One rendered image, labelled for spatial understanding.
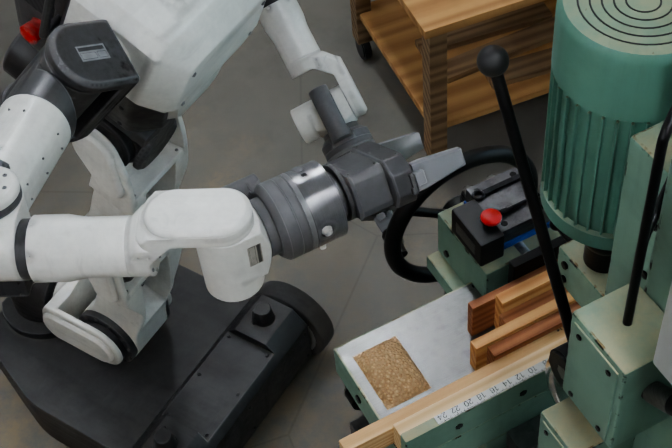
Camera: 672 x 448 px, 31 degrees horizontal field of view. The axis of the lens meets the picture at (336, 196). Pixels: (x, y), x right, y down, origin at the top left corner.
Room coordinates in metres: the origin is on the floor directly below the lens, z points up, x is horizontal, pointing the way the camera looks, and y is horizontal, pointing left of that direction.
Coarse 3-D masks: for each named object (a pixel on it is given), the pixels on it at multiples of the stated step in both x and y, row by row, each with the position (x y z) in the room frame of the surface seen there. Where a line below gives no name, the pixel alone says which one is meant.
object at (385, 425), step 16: (544, 336) 0.91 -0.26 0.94; (512, 352) 0.89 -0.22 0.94; (528, 352) 0.89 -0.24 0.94; (480, 368) 0.87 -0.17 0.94; (496, 368) 0.87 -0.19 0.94; (448, 384) 0.85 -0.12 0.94; (464, 384) 0.85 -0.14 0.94; (432, 400) 0.83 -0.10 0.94; (400, 416) 0.81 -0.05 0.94; (368, 432) 0.79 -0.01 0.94; (384, 432) 0.79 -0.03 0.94
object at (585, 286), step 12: (564, 252) 0.95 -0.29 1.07; (576, 252) 0.95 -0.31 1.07; (564, 264) 0.94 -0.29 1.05; (576, 264) 0.93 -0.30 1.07; (564, 276) 0.94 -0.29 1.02; (576, 276) 0.92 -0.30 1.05; (588, 276) 0.91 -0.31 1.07; (600, 276) 0.90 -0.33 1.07; (576, 288) 0.92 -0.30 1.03; (588, 288) 0.90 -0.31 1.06; (600, 288) 0.89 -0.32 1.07; (576, 300) 0.92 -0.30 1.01; (588, 300) 0.90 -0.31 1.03
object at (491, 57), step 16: (496, 48) 0.93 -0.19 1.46; (480, 64) 0.92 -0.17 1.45; (496, 64) 0.92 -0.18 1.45; (496, 80) 0.92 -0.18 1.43; (496, 96) 0.91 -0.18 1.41; (512, 112) 0.90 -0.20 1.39; (512, 128) 0.89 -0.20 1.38; (512, 144) 0.88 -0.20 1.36; (528, 176) 0.86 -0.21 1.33; (528, 192) 0.85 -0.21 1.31; (544, 224) 0.83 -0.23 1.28; (544, 240) 0.82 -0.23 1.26; (544, 256) 0.81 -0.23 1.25; (560, 288) 0.79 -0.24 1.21; (560, 304) 0.78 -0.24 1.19; (560, 352) 0.75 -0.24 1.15; (560, 368) 0.74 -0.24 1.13; (560, 384) 0.74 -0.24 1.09
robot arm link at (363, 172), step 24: (360, 144) 0.92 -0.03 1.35; (312, 168) 0.85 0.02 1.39; (336, 168) 0.86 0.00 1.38; (360, 168) 0.85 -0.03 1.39; (384, 168) 0.84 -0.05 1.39; (408, 168) 0.83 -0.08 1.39; (312, 192) 0.82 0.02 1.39; (336, 192) 0.82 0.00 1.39; (360, 192) 0.82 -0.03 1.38; (384, 192) 0.83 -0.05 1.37; (408, 192) 0.82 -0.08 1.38; (312, 216) 0.80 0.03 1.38; (336, 216) 0.80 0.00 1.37; (360, 216) 0.81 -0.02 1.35
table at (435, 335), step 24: (432, 264) 1.11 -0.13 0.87; (456, 288) 1.06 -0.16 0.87; (408, 312) 1.00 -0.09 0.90; (432, 312) 1.00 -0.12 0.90; (456, 312) 0.99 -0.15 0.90; (360, 336) 0.97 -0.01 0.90; (384, 336) 0.96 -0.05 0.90; (408, 336) 0.96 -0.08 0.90; (432, 336) 0.95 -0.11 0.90; (456, 336) 0.95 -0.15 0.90; (336, 360) 0.95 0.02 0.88; (432, 360) 0.92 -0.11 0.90; (456, 360) 0.91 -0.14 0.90; (360, 384) 0.89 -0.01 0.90; (432, 384) 0.88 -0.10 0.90; (360, 408) 0.88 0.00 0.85; (384, 408) 0.85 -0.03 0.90; (528, 408) 0.84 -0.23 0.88; (480, 432) 0.81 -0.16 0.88; (504, 432) 0.82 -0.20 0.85
